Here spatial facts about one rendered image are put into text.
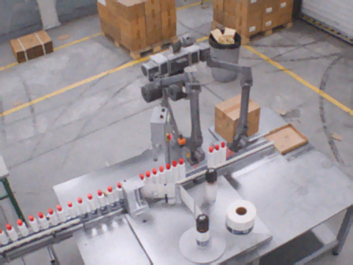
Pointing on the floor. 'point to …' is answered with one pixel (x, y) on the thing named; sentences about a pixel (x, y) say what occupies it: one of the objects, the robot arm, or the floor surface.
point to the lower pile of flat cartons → (31, 46)
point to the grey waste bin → (226, 61)
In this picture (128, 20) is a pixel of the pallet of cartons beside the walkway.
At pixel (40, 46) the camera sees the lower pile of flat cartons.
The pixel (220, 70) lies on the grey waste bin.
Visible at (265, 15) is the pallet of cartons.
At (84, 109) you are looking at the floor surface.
